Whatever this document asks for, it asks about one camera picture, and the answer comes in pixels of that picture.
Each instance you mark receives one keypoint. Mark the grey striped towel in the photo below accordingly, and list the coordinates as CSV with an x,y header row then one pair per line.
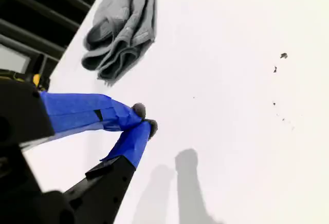
x,y
120,28

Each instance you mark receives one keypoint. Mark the black yellow clamp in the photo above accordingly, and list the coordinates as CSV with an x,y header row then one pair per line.
x,y
37,78

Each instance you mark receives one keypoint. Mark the black metal rack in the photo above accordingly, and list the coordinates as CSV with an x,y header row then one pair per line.
x,y
38,8

